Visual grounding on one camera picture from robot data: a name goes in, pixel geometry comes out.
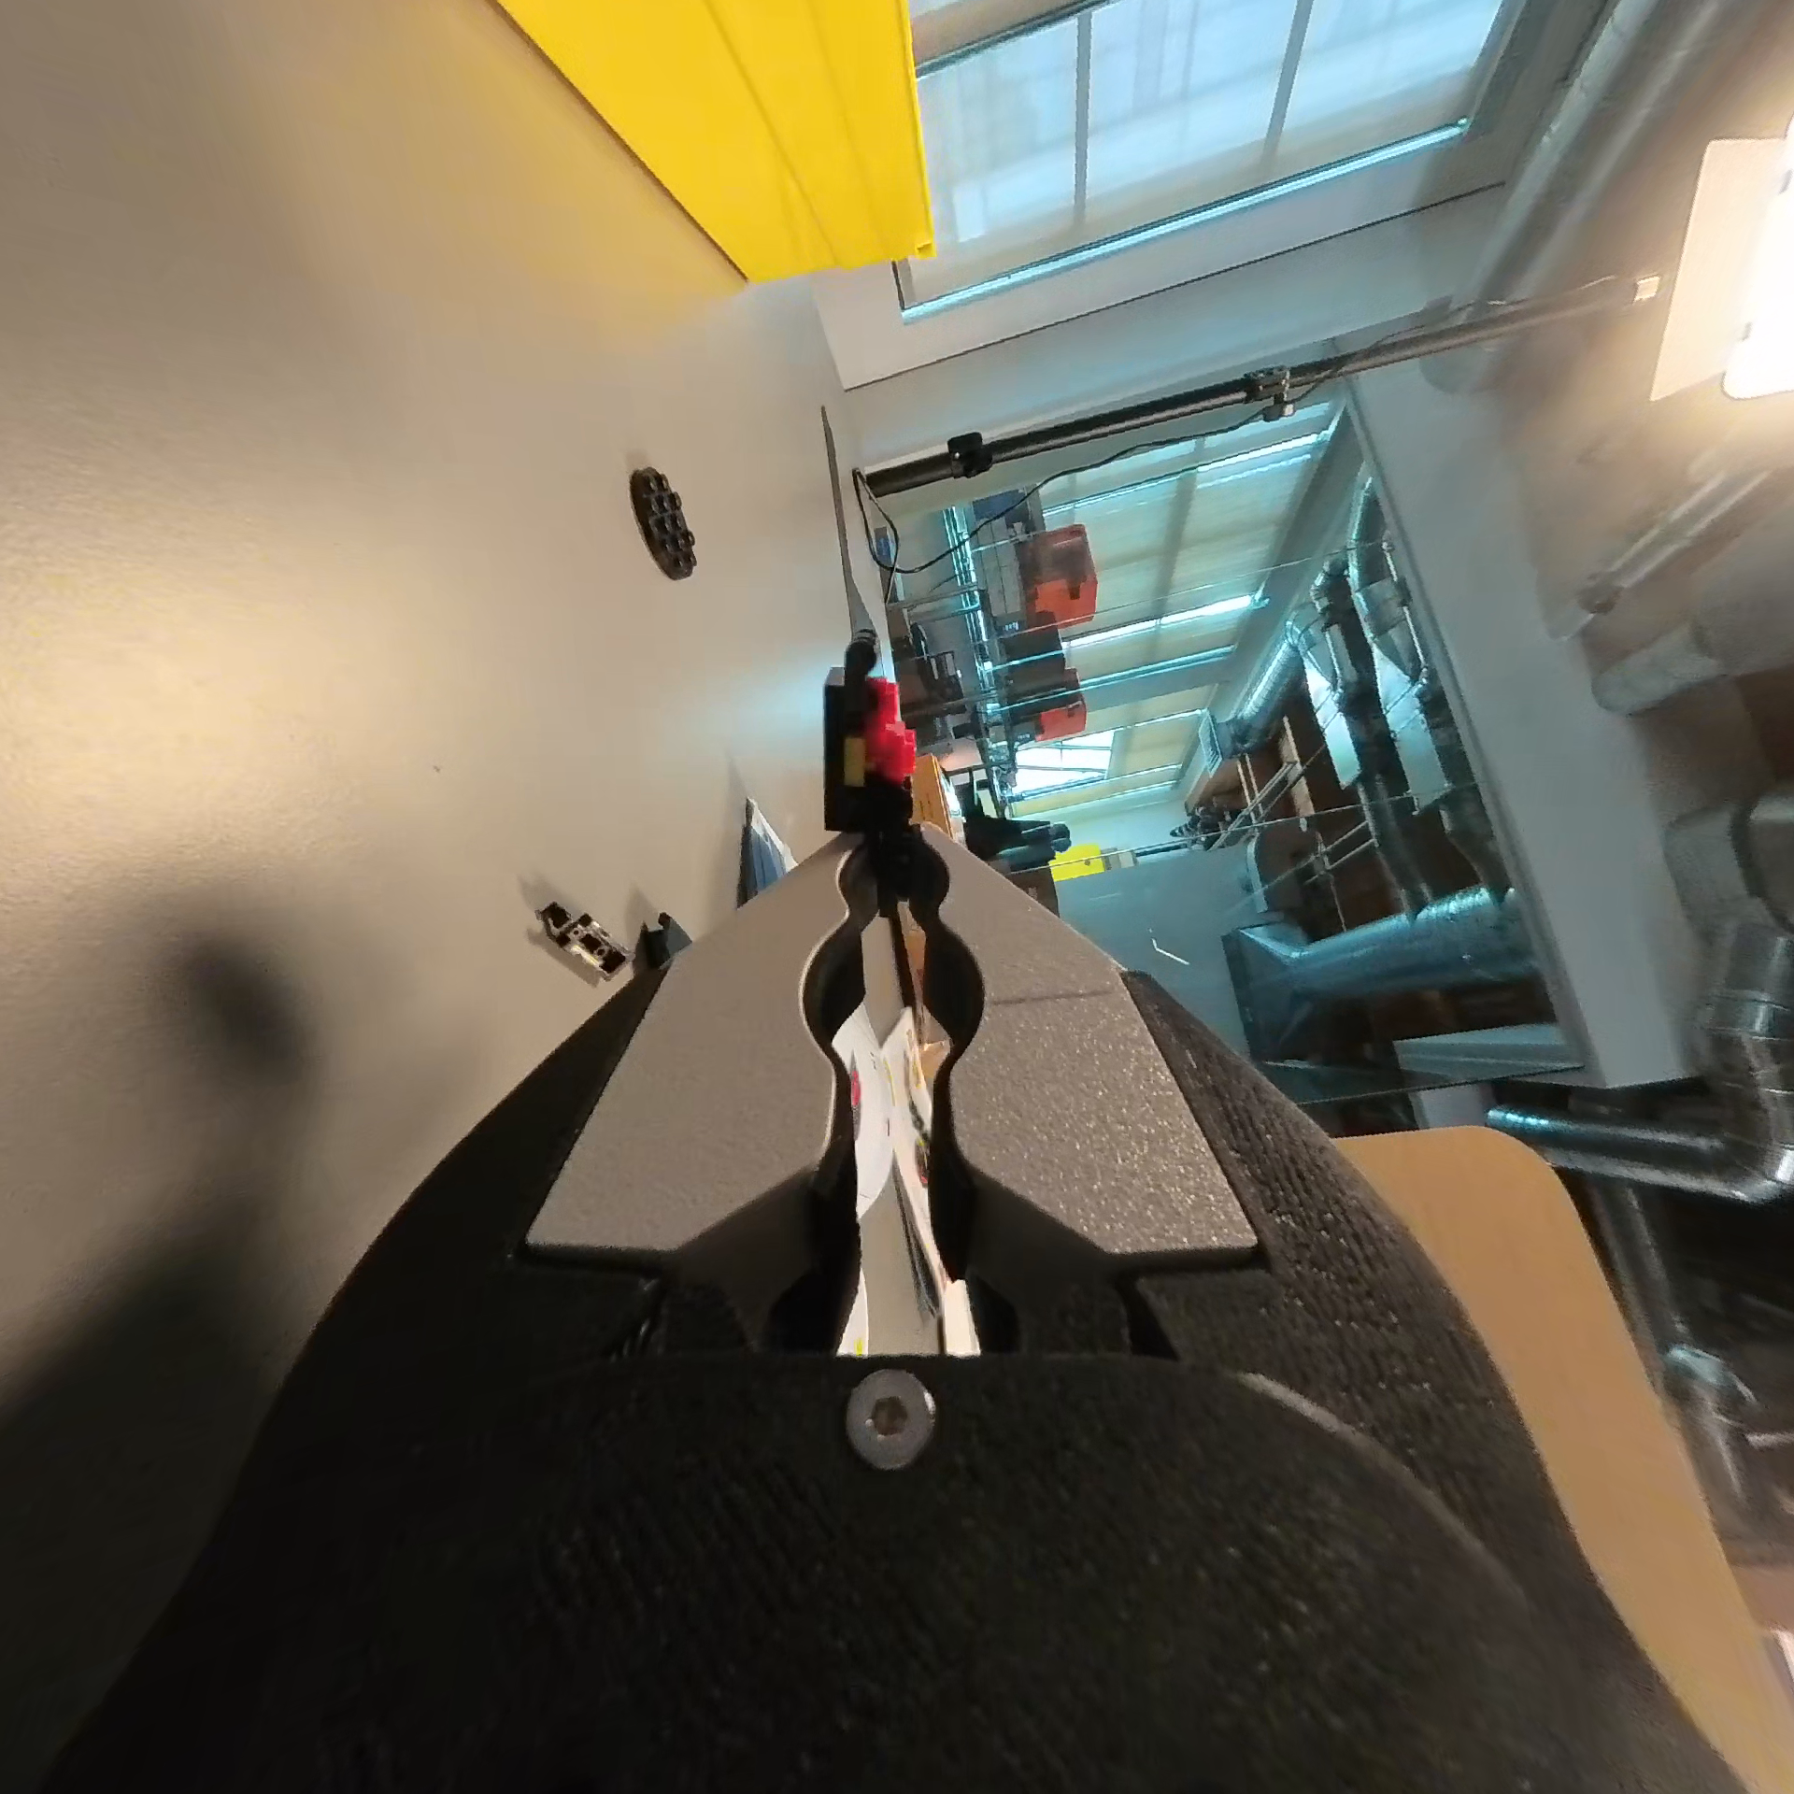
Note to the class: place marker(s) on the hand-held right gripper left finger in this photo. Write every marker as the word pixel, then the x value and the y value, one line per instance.
pixel 701 1123

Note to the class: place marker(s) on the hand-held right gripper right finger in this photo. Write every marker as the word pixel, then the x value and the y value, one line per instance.
pixel 1107 1123

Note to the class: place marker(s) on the red round lego plate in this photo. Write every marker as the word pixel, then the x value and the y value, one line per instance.
pixel 894 753

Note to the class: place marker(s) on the black lego assembly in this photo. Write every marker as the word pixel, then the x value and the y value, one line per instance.
pixel 847 730

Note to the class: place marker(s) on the small red lego brick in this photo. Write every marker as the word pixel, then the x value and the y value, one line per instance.
pixel 880 702

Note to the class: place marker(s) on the small black lego piece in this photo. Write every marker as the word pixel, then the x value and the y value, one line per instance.
pixel 856 656

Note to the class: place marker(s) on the yellow plastic bin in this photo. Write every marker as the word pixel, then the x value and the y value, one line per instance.
pixel 756 126

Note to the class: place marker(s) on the flat black lego clip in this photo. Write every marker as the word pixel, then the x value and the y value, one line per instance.
pixel 582 938

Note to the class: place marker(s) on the round black lego piece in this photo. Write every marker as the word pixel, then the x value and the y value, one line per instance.
pixel 663 523

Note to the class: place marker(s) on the open instruction booklet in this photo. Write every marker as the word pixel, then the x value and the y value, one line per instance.
pixel 883 1123

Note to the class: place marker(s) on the small yellow cabinet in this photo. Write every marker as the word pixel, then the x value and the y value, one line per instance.
pixel 1079 862

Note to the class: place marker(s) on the black office chair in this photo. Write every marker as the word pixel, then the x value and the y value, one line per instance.
pixel 1017 838

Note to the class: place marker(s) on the orange storage case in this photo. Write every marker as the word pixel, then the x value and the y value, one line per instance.
pixel 1058 576
pixel 1061 708

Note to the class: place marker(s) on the metal shelf rack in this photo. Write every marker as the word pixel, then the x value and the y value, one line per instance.
pixel 981 674

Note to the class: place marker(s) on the large paned window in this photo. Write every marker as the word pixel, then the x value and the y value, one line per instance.
pixel 1191 126
pixel 1191 561

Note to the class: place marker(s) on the black light stand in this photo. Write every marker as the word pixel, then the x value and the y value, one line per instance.
pixel 967 451

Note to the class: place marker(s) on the studio light panel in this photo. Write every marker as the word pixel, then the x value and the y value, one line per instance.
pixel 1723 265

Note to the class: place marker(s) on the silver ventilation duct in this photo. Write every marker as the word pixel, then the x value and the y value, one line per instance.
pixel 1401 938

